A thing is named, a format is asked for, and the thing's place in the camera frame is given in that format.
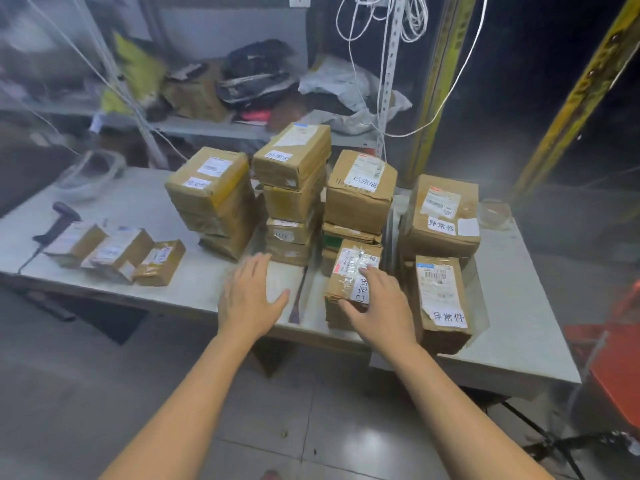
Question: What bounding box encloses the person's right hand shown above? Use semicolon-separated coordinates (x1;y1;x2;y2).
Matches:
338;266;419;353

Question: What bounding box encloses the person's left hand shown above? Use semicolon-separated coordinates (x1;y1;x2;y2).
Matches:
217;252;291;345

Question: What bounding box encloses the person's left forearm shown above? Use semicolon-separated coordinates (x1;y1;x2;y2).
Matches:
99;334;261;480

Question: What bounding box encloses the person's right forearm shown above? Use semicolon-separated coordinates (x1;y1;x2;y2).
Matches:
387;339;553;480

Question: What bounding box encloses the dark table centre support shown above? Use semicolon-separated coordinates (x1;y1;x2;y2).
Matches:
252;337;297;379

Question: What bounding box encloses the black metal table leg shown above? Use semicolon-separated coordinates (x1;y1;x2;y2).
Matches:
19;287;149;347
472;389;640;480

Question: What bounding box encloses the clear tape roll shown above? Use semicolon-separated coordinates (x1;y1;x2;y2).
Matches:
477;199;515;231

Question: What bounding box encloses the grey metal shelf rack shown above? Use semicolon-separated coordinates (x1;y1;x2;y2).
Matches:
99;0;416;161

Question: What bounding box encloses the brown parcel in clear wrap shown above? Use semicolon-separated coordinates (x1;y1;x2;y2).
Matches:
267;92;309;134

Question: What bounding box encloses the white gridded plastic bag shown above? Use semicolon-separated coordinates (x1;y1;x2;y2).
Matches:
299;92;415;137

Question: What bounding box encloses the black handheld device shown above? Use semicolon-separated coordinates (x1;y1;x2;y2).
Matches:
32;201;82;245

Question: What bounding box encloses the crumpled cardboard box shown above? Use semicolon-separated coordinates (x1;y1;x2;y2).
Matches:
159;62;232;124

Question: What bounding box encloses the grey and black mailer bag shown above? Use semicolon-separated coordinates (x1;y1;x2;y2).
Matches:
217;72;299;104

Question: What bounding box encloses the black fabric bundle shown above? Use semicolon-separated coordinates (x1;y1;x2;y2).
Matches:
305;92;357;117

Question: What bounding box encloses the red plastic stool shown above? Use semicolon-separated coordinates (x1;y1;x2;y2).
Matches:
565;282;640;431

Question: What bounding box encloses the white mailer bag yellow patch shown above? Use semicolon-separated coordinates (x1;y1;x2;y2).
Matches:
298;54;397;114

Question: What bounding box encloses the black fluffy plastic bag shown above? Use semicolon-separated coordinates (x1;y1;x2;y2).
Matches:
222;39;295;79

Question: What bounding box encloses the yellow plastic bag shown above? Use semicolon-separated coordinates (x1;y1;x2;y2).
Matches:
99;32;167;117

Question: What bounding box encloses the blurred grey storage rack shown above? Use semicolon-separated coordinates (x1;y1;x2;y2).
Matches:
0;0;166;169

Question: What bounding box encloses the white headset grey strap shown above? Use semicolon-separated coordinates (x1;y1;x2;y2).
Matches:
55;149;127;201

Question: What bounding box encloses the black device cable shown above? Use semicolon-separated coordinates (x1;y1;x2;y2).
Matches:
17;242;46;275

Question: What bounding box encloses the long white cable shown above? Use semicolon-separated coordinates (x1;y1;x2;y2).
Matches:
379;0;491;141

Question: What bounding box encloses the yellow and black post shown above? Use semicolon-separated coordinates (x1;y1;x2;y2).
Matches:
512;0;640;201

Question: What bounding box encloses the coil of white rope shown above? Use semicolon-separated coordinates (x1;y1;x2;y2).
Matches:
335;0;430;44

